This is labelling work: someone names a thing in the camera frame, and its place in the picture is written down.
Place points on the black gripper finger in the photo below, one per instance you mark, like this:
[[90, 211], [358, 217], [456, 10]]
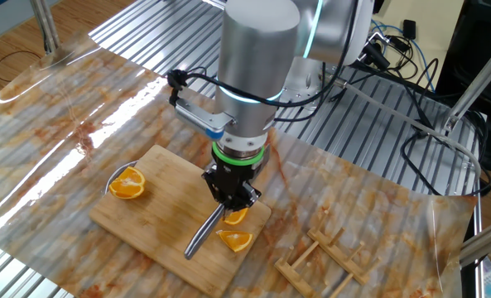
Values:
[[250, 196], [211, 182]]

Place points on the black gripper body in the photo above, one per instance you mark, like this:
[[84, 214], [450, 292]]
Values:
[[232, 182]]

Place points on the cut orange piece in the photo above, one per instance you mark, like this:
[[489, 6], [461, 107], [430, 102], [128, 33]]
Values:
[[237, 241], [237, 217], [127, 184]]

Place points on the steel cleaver knife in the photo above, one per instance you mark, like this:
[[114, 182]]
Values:
[[203, 232]]

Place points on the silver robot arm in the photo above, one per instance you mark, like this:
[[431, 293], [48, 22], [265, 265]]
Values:
[[257, 62]]

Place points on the bamboo cutting board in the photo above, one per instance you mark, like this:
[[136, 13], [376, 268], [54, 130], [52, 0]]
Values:
[[158, 215]]

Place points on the wooden peg rack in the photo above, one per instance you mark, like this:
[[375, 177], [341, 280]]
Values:
[[332, 252]]

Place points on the marble pattern plastic mat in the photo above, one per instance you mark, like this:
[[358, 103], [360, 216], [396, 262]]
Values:
[[63, 165]]

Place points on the clear plastic tube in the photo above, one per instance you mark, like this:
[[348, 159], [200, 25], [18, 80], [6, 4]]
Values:
[[394, 111]]

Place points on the black power adapter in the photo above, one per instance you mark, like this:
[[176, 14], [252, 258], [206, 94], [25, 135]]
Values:
[[409, 30]]

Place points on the black equipment case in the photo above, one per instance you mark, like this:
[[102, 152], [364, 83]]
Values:
[[477, 62]]

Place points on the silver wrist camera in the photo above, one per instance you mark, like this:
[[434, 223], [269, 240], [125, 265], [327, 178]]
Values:
[[201, 118]]

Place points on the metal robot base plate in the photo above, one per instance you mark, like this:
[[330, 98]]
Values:
[[307, 89]]

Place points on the black camera clamp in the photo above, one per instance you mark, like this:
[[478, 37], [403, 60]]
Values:
[[375, 54]]

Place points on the thin aluminium frame post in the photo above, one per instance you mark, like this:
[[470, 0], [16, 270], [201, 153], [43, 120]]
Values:
[[478, 248]]

